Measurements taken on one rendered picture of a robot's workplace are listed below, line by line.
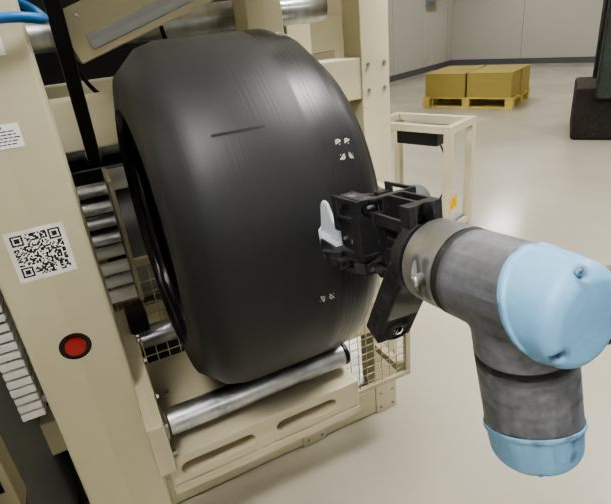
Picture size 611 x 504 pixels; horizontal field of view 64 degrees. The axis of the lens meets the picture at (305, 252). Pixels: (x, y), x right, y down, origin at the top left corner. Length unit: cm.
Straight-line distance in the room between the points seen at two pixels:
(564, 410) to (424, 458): 158
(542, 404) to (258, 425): 58
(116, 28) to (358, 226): 77
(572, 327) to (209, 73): 52
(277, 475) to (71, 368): 122
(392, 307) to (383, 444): 154
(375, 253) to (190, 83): 33
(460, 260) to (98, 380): 65
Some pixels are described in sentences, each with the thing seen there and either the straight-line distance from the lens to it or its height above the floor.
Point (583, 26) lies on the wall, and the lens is 1288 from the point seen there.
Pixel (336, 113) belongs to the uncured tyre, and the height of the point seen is 136.
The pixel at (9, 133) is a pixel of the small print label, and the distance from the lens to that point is 74.
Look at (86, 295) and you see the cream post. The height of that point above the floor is 114.
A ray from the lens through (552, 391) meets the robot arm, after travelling 40.
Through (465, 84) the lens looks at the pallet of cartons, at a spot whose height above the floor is 35.
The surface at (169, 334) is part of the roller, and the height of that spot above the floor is 90.
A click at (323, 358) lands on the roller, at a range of 92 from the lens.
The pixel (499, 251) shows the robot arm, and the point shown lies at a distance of 37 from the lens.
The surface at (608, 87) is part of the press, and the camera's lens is 599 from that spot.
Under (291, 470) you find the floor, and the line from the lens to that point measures 196.
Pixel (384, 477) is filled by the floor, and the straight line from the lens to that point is 192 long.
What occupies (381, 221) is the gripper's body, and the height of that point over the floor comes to 130.
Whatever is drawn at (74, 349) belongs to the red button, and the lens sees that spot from 84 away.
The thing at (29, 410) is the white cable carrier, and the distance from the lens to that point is 91.
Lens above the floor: 148
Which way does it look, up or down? 25 degrees down
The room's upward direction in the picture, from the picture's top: 6 degrees counter-clockwise
